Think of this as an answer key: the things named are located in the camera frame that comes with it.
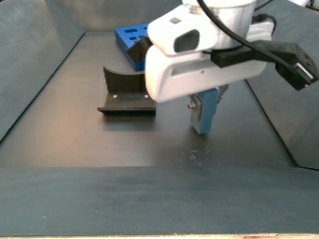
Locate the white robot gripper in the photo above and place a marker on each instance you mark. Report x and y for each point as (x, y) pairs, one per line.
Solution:
(179, 68)

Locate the light blue rectangular block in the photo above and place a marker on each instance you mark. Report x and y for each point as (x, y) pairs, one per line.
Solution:
(209, 100)

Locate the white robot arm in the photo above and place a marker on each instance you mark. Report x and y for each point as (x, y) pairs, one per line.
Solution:
(231, 15)

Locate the blue foam shape board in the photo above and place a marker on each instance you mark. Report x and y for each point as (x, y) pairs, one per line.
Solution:
(129, 35)

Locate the black curved plastic holder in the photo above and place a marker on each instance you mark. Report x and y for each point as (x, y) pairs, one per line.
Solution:
(127, 98)

